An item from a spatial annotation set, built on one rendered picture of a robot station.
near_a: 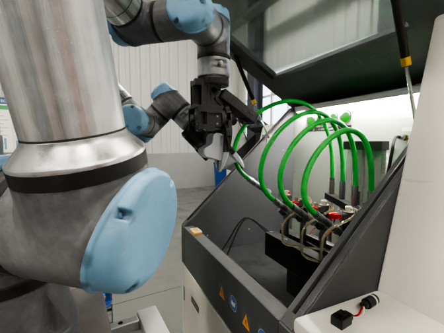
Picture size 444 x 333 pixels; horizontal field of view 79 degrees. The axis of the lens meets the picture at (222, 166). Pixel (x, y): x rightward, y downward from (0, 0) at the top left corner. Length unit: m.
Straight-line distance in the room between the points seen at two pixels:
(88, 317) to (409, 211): 0.60
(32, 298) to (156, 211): 0.18
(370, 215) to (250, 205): 0.67
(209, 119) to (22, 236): 0.42
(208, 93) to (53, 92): 0.43
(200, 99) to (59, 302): 0.45
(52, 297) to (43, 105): 0.24
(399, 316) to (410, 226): 0.17
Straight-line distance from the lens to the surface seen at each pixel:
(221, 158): 0.62
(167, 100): 0.85
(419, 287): 0.65
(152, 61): 7.64
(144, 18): 0.59
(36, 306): 0.39
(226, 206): 1.15
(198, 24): 0.54
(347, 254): 0.60
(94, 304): 0.50
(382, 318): 0.60
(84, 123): 0.23
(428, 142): 0.67
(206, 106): 0.59
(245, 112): 0.65
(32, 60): 0.24
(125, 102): 0.76
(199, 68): 0.63
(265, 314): 0.63
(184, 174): 7.65
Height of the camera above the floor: 1.28
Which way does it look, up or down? 5 degrees down
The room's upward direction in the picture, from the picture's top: straight up
